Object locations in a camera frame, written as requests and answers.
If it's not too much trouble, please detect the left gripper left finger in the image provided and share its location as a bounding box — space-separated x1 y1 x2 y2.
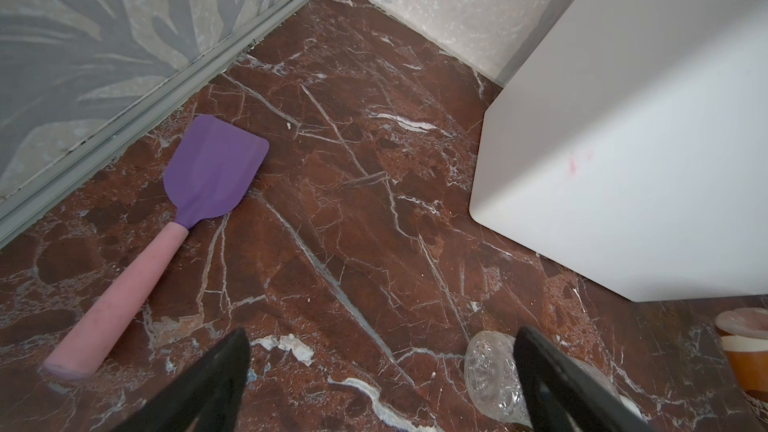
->
115 328 250 431

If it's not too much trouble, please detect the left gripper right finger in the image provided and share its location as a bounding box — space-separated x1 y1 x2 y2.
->
513 326 652 432

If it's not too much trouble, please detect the clear bottle white cap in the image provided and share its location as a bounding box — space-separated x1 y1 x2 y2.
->
464 331 649 431

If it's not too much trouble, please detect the white bin with green liner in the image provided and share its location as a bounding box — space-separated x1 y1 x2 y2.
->
469 0 767 302

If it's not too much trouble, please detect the purple spatula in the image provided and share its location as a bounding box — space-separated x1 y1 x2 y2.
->
43 115 269 379

